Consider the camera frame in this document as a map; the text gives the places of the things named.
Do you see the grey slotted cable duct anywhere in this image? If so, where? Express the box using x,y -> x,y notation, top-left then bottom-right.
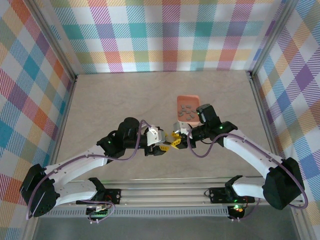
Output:
46,207 -> 231,219

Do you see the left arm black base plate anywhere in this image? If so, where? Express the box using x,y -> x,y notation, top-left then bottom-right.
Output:
99,188 -> 122,205

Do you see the small LED controller board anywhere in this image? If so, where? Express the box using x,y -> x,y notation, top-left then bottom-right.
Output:
228,204 -> 247,216

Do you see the pink plastic tray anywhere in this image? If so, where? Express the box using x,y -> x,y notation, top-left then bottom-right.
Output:
176,94 -> 201,126

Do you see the aluminium side rail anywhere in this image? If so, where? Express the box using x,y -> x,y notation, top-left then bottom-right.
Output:
23,73 -> 79,240
246,71 -> 311,240

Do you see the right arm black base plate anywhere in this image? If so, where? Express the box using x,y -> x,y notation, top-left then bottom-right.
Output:
204,187 -> 257,204

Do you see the green controller board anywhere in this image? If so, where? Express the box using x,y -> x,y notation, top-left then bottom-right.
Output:
86,203 -> 112,218

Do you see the aluminium frame post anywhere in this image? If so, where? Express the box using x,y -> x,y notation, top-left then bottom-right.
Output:
24,0 -> 79,82
249,0 -> 301,76

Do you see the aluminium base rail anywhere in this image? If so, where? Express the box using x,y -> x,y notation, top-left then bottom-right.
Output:
99,176 -> 305,207

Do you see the plaid fabric backdrop panel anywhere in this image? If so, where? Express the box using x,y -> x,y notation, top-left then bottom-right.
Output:
41,0 -> 293,75
0,0 -> 73,240
254,0 -> 320,240

